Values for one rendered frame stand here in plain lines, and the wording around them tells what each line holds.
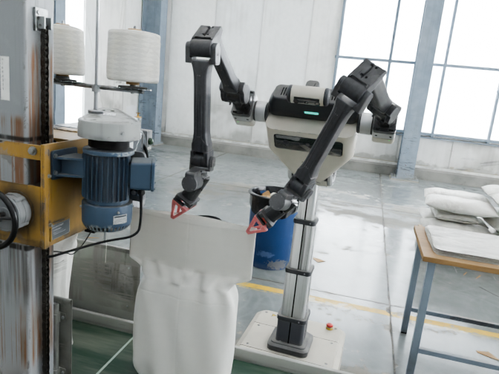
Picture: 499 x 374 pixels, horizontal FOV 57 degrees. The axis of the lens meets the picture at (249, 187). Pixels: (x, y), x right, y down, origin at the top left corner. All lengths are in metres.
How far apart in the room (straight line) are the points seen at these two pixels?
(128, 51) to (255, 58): 8.44
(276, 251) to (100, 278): 1.93
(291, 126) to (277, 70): 7.81
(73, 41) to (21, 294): 0.81
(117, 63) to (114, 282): 1.21
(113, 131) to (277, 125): 0.84
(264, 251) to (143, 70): 2.71
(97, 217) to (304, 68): 8.47
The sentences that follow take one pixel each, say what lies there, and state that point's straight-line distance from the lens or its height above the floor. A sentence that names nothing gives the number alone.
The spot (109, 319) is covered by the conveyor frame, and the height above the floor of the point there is 0.41.
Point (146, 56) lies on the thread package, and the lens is 1.49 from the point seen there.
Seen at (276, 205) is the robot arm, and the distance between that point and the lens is 1.52.
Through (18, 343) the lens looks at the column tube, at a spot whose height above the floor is 0.69.
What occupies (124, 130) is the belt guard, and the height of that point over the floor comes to 1.40.
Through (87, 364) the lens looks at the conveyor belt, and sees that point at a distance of 2.12.
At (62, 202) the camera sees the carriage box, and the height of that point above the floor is 1.15.
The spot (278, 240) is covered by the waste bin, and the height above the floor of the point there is 0.28.
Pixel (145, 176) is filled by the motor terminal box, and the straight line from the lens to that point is 1.41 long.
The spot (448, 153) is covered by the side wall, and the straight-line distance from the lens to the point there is 9.73.
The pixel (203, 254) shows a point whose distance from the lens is 1.72.
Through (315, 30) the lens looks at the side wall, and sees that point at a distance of 9.70.
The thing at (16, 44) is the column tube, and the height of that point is 1.60.
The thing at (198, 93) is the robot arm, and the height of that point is 1.51.
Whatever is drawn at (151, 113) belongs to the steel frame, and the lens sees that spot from 10.42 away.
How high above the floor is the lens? 1.57
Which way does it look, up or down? 13 degrees down
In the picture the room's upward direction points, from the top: 6 degrees clockwise
